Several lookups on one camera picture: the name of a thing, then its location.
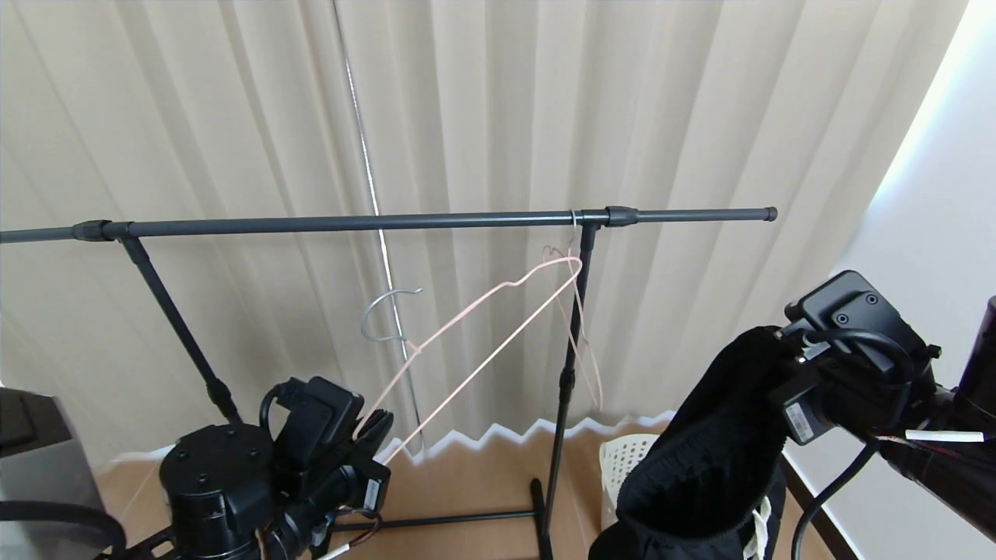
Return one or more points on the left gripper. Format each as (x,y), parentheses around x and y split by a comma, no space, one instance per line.
(342,494)

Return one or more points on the black clothes rack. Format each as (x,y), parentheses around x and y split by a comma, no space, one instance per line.
(272,225)

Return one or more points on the black shorts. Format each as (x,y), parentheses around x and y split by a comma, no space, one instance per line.
(700,467)

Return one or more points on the beige curtain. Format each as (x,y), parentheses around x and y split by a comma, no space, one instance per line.
(661,101)

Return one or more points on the pink clothes hanger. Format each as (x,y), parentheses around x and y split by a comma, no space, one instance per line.
(364,323)
(597,389)

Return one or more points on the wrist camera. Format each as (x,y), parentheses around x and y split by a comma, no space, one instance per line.
(848,311)
(319,420)

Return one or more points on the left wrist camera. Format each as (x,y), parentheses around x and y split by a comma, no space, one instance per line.
(319,420)

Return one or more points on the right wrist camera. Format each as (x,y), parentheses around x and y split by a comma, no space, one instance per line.
(848,311)

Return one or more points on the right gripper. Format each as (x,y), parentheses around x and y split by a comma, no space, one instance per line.
(871,404)

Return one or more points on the white laundry basket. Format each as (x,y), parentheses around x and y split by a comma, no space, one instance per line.
(622,459)

